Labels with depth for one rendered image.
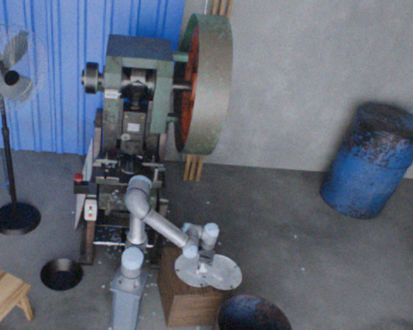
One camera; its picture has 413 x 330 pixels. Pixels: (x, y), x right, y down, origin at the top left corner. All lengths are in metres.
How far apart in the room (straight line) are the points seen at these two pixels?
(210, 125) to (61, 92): 1.93
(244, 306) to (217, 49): 1.48
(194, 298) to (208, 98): 1.22
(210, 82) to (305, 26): 1.83
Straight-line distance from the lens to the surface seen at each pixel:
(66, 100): 4.02
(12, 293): 2.68
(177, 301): 2.70
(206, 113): 2.33
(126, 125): 2.71
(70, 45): 3.81
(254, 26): 3.88
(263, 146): 4.44
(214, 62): 2.33
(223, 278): 2.81
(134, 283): 2.48
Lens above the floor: 2.42
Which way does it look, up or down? 40 degrees down
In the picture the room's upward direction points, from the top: 7 degrees clockwise
